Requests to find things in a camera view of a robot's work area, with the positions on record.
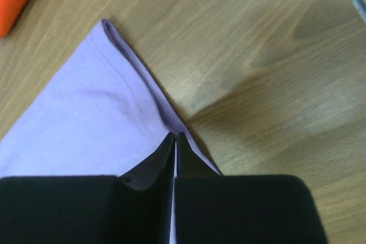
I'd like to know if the purple t shirt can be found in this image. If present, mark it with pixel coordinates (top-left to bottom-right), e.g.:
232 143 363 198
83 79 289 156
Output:
1 20 218 243

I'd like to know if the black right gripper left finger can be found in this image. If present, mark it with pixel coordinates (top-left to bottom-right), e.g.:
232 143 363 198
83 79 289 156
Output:
1 133 175 243

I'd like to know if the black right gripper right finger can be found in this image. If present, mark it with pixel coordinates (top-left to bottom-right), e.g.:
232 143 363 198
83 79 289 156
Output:
174 133 328 243

